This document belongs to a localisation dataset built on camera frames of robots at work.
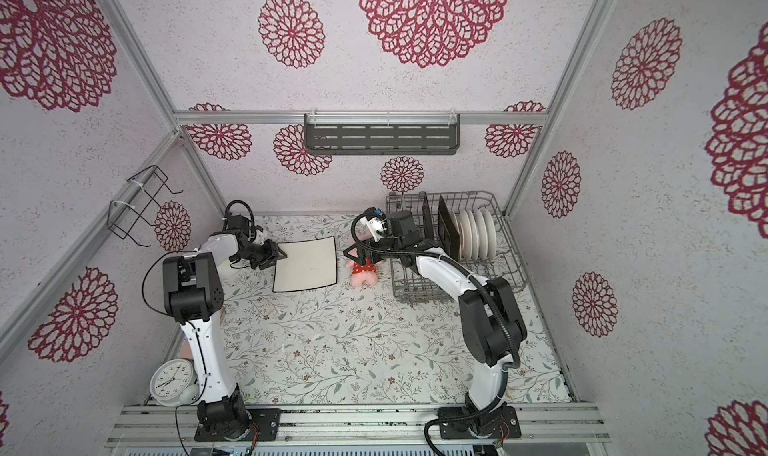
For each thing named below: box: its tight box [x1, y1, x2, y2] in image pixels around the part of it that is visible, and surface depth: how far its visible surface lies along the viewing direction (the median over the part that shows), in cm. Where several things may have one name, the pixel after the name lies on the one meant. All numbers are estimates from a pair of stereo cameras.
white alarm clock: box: [149, 358, 200, 407], surface depth 78 cm
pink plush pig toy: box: [346, 258, 381, 287], surface depth 99 cm
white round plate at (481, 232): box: [474, 208, 487, 261], surface depth 97 cm
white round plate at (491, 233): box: [480, 208, 497, 261], surface depth 97 cm
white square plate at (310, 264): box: [272, 236, 337, 292], surface depth 109 cm
